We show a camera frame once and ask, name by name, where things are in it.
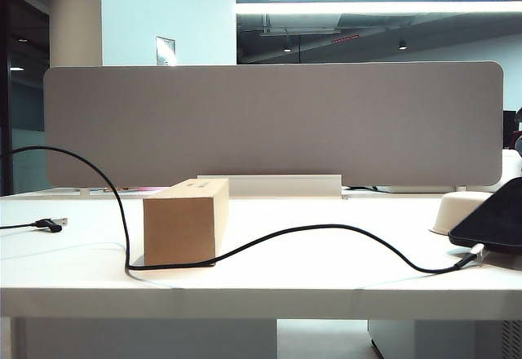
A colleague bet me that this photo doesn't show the white padded phone stand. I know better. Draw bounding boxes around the white padded phone stand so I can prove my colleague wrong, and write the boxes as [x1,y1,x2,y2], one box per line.
[427,190,501,236]

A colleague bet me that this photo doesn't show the black computer monitor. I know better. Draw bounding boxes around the black computer monitor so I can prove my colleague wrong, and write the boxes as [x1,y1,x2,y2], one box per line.
[502,109,517,148]

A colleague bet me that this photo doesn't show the framed wall notice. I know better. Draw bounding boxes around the framed wall notice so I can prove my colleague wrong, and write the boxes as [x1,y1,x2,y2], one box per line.
[155,35,177,67]

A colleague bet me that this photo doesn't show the grey fabric desk divider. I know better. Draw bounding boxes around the grey fabric desk divider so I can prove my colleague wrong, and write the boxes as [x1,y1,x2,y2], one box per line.
[42,61,507,188]

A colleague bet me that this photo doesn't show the brown cardboard box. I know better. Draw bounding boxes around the brown cardboard box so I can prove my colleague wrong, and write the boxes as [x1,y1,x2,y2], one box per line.
[142,178,232,268]

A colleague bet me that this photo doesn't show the dark glass door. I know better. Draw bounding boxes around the dark glass door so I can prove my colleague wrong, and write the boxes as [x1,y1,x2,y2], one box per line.
[0,0,51,197]

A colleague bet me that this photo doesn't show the long ceiling light strip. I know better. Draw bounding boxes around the long ceiling light strip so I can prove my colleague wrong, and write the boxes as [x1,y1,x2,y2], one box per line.
[235,1,522,15]

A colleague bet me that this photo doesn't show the black smartphone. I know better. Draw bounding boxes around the black smartphone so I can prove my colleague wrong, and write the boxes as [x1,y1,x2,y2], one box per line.
[447,177,522,254]

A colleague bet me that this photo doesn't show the person in dark clothes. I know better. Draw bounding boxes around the person in dark clothes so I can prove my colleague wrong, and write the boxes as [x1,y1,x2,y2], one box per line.
[512,105,522,152]

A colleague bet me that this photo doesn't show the black charging cable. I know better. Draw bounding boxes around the black charging cable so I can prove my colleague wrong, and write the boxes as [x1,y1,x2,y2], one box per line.
[0,146,487,274]

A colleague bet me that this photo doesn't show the white rounded appliance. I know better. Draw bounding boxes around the white rounded appliance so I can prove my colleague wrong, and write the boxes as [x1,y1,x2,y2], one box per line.
[501,148,522,184]

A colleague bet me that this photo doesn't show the coloured papers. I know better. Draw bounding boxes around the coloured papers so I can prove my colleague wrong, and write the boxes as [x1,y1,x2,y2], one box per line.
[87,186,168,193]

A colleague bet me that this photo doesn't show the black USB-A cable end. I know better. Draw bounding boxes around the black USB-A cable end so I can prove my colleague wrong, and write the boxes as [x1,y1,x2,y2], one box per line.
[0,215,69,234]

